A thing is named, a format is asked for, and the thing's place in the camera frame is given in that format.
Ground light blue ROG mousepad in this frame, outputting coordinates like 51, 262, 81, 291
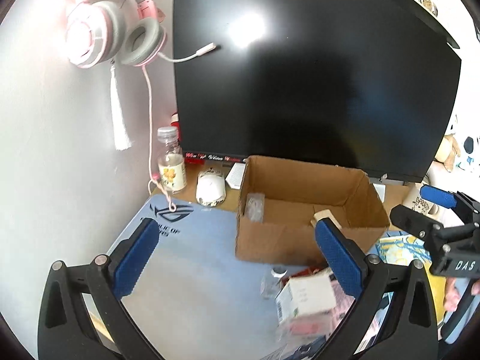
115, 195, 326, 359

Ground white cartoon mug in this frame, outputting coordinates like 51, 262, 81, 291
403, 186, 439, 215

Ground pink headphone cable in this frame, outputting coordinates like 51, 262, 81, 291
141, 65, 178, 212

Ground right hand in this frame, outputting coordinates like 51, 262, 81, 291
443, 278, 470, 312

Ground brown cardboard box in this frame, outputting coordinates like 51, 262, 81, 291
235, 156, 390, 266

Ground clear plastic drink bottle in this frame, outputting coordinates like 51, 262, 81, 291
157, 126, 187, 194

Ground blue yellow patterned mat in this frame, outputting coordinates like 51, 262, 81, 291
375, 235, 446, 323

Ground black computer monitor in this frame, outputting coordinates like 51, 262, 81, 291
173, 0, 461, 182

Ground white computer mouse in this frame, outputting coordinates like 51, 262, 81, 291
195, 168, 226, 207

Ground pink cat-ear headphones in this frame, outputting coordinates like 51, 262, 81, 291
66, 0, 167, 69

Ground white pink carton box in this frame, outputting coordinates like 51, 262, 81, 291
275, 273, 337, 332

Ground clear plastic barcode packet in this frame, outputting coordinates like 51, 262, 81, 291
244, 193, 265, 223

